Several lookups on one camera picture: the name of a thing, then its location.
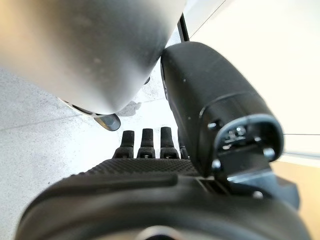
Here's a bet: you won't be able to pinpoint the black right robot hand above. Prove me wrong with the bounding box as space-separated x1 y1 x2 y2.
14 41 308 240

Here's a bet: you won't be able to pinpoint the grey caster wheel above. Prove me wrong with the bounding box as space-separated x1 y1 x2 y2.
59 98 121 131

